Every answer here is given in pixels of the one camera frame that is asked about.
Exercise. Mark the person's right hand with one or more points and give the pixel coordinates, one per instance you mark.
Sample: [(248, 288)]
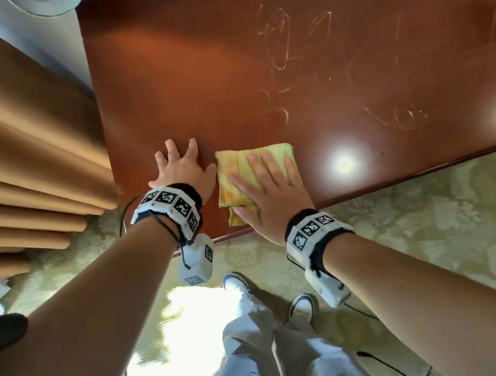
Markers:
[(274, 200)]

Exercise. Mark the person's left hand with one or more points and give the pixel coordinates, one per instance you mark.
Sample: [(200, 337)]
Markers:
[(185, 170)]

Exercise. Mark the yellow cleaning cloth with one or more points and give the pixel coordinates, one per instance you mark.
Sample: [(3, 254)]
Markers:
[(232, 178)]

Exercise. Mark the person's left forearm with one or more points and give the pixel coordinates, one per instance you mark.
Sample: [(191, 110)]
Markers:
[(82, 358)]

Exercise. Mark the person's right forearm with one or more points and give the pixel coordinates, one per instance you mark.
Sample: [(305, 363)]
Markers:
[(452, 312)]

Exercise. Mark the white sneaker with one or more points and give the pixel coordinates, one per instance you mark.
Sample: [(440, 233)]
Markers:
[(302, 307), (236, 283)]

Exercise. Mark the red-brown wooden table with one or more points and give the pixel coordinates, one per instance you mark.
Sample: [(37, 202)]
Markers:
[(303, 65)]

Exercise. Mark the light grey trousers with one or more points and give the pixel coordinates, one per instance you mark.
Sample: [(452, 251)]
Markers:
[(278, 362)]

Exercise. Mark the tan curtain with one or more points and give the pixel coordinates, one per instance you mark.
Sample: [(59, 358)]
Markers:
[(9, 165)]

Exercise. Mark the white cone lamp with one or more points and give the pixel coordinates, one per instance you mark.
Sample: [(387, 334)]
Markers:
[(48, 3)]

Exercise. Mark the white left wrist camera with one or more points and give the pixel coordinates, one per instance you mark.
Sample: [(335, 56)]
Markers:
[(196, 259)]

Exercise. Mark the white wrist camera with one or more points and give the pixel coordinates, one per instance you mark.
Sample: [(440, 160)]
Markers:
[(327, 286), (196, 259)]

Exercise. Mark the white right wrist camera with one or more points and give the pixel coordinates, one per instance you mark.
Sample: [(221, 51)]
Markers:
[(327, 286)]

